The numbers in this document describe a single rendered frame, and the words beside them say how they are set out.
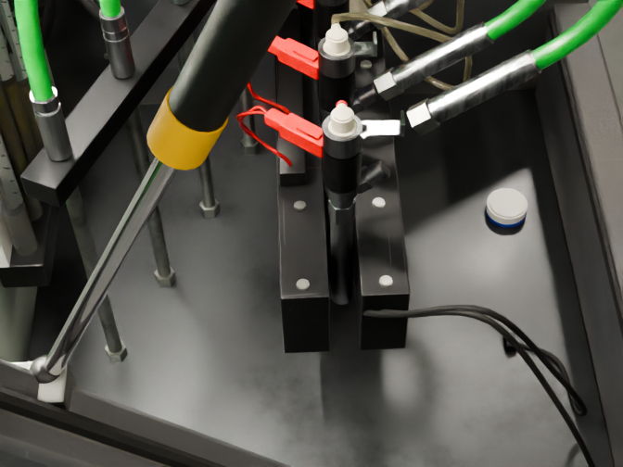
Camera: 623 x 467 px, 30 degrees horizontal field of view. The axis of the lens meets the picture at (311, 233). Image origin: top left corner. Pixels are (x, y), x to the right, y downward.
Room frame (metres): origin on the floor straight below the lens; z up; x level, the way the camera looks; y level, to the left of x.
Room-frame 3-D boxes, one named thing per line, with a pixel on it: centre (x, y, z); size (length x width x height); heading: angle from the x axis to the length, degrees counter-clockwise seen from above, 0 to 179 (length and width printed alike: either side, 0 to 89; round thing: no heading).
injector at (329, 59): (0.63, -0.03, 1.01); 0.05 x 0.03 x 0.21; 91
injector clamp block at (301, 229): (0.67, -0.02, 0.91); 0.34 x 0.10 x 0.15; 1
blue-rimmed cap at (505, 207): (0.70, -0.19, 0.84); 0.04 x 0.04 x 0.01
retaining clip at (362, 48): (0.63, -0.04, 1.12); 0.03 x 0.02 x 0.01; 91
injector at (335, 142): (0.55, -0.03, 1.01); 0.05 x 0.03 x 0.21; 91
